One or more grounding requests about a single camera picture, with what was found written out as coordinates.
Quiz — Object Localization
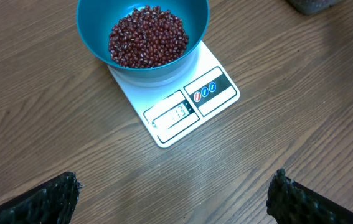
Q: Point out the red beans in bowl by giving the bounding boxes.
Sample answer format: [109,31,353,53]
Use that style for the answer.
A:
[108,5,189,68]

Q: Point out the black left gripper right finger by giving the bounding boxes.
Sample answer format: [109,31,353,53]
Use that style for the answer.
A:
[266,169,353,224]

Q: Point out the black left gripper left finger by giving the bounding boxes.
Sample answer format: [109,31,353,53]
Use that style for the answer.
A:
[0,172,82,224]

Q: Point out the blue metal bowl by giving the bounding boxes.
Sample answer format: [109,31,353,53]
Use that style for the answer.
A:
[76,0,210,78]

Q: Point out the white digital kitchen scale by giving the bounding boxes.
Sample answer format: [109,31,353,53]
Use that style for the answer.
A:
[110,42,240,148]

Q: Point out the clear plastic container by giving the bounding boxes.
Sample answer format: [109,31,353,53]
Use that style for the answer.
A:
[286,0,342,15]

